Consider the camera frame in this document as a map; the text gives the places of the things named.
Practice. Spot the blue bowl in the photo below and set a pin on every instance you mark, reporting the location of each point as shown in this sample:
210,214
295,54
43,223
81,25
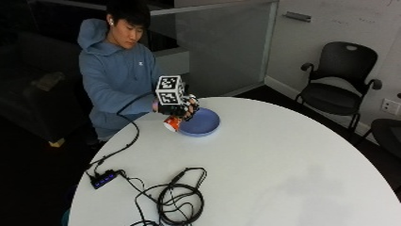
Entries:
203,124

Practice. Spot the black office chair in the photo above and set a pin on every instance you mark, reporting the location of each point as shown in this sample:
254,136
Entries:
334,88

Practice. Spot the the person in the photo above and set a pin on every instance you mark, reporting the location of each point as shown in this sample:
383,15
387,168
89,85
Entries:
112,75

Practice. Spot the dark sofa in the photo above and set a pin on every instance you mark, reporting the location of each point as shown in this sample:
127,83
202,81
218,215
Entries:
38,84

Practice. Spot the white wall socket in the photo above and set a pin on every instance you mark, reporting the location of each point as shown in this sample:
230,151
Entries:
391,106

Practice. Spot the orange paper cup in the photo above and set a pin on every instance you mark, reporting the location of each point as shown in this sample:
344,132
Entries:
171,123

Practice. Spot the white earbud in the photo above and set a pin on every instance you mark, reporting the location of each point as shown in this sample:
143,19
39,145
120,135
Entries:
111,22

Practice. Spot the black hub with blue lights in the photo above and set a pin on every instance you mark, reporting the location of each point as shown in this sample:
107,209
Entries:
103,179

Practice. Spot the white marker cube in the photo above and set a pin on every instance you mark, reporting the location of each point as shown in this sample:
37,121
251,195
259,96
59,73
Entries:
170,91

